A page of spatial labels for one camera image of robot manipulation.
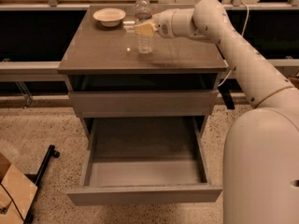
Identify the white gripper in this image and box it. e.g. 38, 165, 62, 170
134, 9, 178, 38

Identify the clear plastic water bottle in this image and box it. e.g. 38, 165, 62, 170
134, 0, 153, 54

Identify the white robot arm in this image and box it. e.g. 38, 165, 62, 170
135, 0, 299, 224

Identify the grey drawer cabinet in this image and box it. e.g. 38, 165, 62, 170
58, 7, 227, 133

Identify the grey upper drawer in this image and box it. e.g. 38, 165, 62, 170
68, 91, 217, 118

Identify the open grey lower drawer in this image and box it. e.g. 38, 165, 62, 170
67, 116, 222, 205

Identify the white ceramic bowl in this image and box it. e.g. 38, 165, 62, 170
93, 8, 126, 27

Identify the black wheeled stand leg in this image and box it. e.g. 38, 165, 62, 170
23, 145, 60, 224

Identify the cardboard box left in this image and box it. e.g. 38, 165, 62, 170
0, 153, 37, 224

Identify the white cable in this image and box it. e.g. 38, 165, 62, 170
217, 2, 250, 88

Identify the black cable on box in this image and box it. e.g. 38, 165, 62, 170
0, 184, 26, 224

